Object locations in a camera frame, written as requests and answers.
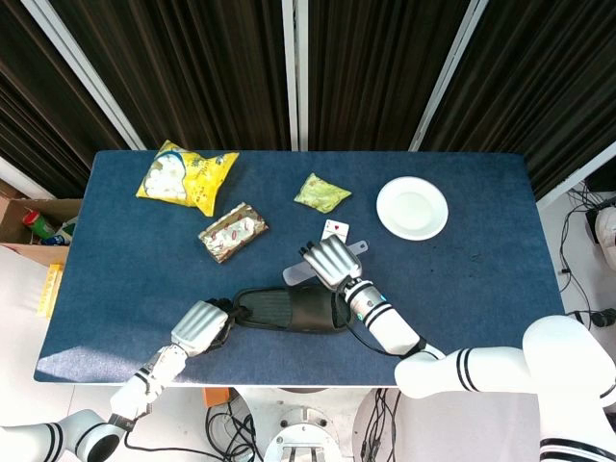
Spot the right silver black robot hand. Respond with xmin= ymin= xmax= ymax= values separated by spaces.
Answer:
xmin=297 ymin=237 xmax=364 ymax=293

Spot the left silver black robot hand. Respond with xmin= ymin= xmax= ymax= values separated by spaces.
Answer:
xmin=170 ymin=297 xmax=237 ymax=358

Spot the grey scrubbing brush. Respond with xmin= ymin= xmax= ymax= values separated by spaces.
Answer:
xmin=282 ymin=239 xmax=370 ymax=290

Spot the black rubber slipper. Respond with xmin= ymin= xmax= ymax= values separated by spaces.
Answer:
xmin=232 ymin=284 xmax=355 ymax=336

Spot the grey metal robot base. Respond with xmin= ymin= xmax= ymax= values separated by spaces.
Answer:
xmin=262 ymin=387 xmax=368 ymax=462

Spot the deck of playing cards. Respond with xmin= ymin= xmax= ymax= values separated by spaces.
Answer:
xmin=321 ymin=218 xmax=349 ymax=242

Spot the small yellow-green packet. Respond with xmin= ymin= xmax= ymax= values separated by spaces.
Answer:
xmin=293 ymin=171 xmax=352 ymax=215

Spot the blue table cloth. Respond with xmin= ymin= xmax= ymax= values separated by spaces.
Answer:
xmin=33 ymin=149 xmax=566 ymax=387

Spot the orange small box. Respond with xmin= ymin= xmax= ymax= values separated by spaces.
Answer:
xmin=202 ymin=386 xmax=233 ymax=408

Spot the white round plate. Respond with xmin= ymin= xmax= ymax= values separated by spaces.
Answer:
xmin=375 ymin=175 xmax=449 ymax=241

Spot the silver red-printed packet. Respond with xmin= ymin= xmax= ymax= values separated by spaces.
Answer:
xmin=197 ymin=201 xmax=270 ymax=265

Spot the yellow snack bag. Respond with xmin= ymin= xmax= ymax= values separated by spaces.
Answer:
xmin=135 ymin=139 xmax=241 ymax=218

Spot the yellow flat box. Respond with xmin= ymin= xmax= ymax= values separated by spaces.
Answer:
xmin=37 ymin=263 xmax=65 ymax=320

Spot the blue white package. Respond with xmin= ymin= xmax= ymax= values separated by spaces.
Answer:
xmin=40 ymin=216 xmax=78 ymax=247

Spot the green bottle with red cap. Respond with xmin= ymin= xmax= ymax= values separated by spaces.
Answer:
xmin=22 ymin=208 xmax=57 ymax=241

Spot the dark brown curtain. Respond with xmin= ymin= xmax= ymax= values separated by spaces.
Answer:
xmin=307 ymin=0 xmax=475 ymax=152
xmin=0 ymin=0 xmax=129 ymax=199
xmin=47 ymin=0 xmax=293 ymax=151
xmin=421 ymin=0 xmax=616 ymax=199

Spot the brown cardboard box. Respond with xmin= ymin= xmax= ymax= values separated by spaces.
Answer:
xmin=0 ymin=196 xmax=83 ymax=269

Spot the white round device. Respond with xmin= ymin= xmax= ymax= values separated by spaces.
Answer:
xmin=584 ymin=194 xmax=616 ymax=252

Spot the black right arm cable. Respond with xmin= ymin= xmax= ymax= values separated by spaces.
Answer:
xmin=344 ymin=322 xmax=429 ymax=358

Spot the black floor cable bundle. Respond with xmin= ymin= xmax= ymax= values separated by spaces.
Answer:
xmin=557 ymin=181 xmax=616 ymax=333
xmin=359 ymin=387 xmax=401 ymax=462
xmin=205 ymin=401 xmax=265 ymax=462

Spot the white double frame post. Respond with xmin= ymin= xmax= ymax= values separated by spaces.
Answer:
xmin=281 ymin=0 xmax=310 ymax=152

